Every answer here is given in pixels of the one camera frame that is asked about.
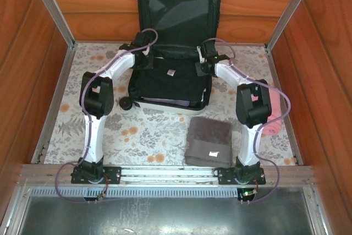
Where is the aluminium frame bar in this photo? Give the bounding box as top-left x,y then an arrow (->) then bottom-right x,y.
302,187 -> 331,235
0,187 -> 31,235

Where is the aluminium frame post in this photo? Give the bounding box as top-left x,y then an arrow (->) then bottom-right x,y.
266,0 -> 320,51
26,0 -> 76,50

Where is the small circuit board with wires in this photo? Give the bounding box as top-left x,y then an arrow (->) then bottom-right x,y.
95,182 -> 111,201
239,187 -> 259,203

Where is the grey slotted cable duct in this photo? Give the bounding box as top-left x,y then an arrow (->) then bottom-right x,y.
27,186 -> 306,199

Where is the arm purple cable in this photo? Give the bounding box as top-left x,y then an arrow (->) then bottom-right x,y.
54,28 -> 159,205
205,37 -> 292,205

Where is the pink towel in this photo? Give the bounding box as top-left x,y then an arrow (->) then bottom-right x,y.
260,86 -> 283,136

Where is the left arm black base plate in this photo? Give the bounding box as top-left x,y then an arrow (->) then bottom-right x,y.
70,165 -> 122,185

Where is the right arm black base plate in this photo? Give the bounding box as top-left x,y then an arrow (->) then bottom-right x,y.
217,166 -> 267,185

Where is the floral tablecloth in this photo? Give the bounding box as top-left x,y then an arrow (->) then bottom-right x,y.
43,41 -> 299,166

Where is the purple garment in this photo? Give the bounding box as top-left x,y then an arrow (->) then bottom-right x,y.
141,88 -> 207,108

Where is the silver rail between bases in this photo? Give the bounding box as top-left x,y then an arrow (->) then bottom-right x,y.
120,166 -> 219,184

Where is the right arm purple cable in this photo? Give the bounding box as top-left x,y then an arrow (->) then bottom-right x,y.
205,37 -> 292,205

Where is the black garment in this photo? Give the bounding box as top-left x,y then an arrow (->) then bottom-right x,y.
134,58 -> 207,103

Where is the aluminium frame beam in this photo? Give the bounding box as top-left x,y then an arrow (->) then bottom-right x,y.
18,163 -> 315,190

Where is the white hard-shell suitcase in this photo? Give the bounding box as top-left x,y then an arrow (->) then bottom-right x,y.
126,0 -> 222,117

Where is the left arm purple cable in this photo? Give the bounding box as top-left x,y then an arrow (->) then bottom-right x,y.
54,28 -> 159,205

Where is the grey towel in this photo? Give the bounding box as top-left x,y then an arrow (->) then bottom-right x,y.
183,116 -> 233,168

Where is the shiny metal sheet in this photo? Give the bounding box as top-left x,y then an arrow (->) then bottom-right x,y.
19,196 -> 314,235

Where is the grey table side rail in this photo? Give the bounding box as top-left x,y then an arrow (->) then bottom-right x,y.
30,47 -> 75,164
264,45 -> 303,166

